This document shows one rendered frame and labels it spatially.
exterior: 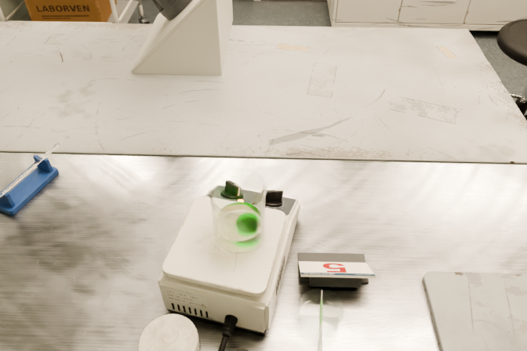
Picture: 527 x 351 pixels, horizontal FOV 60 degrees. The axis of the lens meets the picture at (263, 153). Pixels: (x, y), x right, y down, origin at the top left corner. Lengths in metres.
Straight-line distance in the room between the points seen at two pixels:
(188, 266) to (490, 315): 0.36
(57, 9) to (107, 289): 2.32
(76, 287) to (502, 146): 0.71
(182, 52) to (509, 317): 0.72
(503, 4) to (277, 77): 2.44
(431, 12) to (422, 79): 2.13
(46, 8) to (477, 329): 2.61
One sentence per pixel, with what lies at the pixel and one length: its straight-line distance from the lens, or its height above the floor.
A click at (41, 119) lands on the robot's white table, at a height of 0.90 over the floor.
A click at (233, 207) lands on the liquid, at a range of 0.54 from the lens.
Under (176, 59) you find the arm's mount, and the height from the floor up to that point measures 0.94.
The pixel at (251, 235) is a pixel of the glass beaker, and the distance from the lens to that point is 0.50.
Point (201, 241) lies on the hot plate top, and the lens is 0.54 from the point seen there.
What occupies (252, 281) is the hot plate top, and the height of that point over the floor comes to 0.99.
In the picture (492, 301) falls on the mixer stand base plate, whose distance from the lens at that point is 0.65.
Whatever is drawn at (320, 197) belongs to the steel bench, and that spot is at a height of 0.90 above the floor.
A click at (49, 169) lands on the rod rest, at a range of 0.80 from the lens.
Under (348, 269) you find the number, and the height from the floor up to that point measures 0.93.
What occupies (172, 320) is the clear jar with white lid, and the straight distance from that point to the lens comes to 0.50.
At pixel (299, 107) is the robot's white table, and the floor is 0.90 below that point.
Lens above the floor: 1.42
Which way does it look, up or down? 42 degrees down
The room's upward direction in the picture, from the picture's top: straight up
